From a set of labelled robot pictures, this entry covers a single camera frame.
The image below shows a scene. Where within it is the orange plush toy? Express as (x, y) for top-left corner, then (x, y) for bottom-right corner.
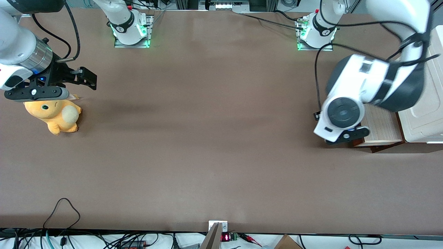
(24, 95), (82, 136)

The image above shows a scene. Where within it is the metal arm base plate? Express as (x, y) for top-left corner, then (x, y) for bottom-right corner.
(114, 15), (153, 48)
(296, 17), (334, 52)

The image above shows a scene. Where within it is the white power strip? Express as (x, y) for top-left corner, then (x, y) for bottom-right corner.
(207, 0), (250, 11)

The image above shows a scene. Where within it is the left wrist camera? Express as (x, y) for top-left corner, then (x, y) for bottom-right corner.
(325, 127), (370, 145)

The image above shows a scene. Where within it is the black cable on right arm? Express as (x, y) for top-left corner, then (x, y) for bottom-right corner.
(32, 3), (81, 63)

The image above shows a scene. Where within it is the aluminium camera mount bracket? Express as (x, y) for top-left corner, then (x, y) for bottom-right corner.
(200, 221), (229, 249)

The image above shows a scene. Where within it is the black looped cable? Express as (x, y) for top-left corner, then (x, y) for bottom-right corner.
(43, 198), (81, 231)

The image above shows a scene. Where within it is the red clip lead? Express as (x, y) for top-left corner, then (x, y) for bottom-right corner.
(239, 233), (263, 247)

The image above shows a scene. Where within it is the wooden drawer with dark front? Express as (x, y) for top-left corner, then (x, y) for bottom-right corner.
(349, 104), (405, 153)

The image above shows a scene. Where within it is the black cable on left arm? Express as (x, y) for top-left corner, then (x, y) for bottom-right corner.
(313, 42), (409, 121)

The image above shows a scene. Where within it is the black cable across table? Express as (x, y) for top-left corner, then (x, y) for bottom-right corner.
(238, 12), (305, 31)

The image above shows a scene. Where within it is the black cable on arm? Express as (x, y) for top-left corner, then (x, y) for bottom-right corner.
(32, 3), (81, 63)
(313, 42), (409, 121)

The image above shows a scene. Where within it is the brown cardboard piece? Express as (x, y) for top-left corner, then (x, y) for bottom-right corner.
(275, 234), (304, 249)

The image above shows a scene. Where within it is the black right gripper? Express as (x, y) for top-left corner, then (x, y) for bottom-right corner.
(29, 63), (98, 91)

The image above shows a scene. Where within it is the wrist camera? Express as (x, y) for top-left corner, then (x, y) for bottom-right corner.
(325, 127), (370, 145)
(4, 86), (70, 102)

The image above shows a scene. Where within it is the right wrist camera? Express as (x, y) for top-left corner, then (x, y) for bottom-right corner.
(4, 86), (70, 102)

